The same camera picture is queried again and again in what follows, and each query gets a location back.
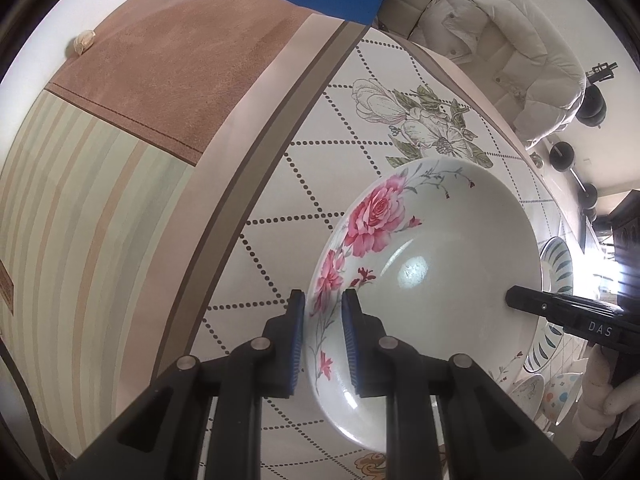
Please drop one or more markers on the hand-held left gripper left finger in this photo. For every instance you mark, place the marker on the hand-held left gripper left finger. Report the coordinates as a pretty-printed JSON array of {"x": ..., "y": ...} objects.
[{"x": 297, "y": 340}]

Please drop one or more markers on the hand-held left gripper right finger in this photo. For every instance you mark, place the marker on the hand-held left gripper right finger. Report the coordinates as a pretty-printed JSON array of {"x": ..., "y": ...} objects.
[{"x": 349, "y": 340}]

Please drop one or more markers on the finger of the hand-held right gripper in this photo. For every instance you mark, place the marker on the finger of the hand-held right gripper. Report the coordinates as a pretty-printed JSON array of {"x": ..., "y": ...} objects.
[{"x": 540, "y": 302}]

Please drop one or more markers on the white plate with blue leaves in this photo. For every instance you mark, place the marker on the white plate with blue leaves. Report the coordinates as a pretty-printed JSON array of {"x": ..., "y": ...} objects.
[{"x": 560, "y": 265}]

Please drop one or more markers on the white bowl with coloured dots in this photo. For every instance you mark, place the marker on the white bowl with coloured dots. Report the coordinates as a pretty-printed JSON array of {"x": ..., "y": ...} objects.
[{"x": 562, "y": 395}]

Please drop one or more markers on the white bowl with blue drawing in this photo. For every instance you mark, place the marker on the white bowl with blue drawing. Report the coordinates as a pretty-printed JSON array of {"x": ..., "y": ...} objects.
[{"x": 530, "y": 392}]

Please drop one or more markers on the person's right hand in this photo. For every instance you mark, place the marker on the person's right hand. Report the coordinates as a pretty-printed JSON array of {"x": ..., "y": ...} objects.
[{"x": 620, "y": 395}]

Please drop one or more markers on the dark wooden cabinet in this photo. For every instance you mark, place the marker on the dark wooden cabinet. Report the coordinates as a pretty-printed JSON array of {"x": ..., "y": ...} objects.
[{"x": 625, "y": 230}]

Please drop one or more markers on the black dumbbell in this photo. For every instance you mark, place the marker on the black dumbbell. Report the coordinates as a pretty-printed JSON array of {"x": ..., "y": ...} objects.
[{"x": 561, "y": 156}]

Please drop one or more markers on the black round weight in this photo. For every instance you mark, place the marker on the black round weight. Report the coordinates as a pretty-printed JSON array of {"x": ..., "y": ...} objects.
[{"x": 592, "y": 107}]

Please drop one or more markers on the white puffy jacket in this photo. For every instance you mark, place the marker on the white puffy jacket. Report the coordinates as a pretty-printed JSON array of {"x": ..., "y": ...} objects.
[{"x": 525, "y": 50}]

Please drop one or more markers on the floral patterned tablecloth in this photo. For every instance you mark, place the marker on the floral patterned tablecloth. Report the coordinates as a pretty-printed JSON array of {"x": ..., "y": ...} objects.
[{"x": 150, "y": 85}]

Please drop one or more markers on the garlic bulb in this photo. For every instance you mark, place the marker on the garlic bulb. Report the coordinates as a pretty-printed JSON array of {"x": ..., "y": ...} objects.
[{"x": 84, "y": 41}]

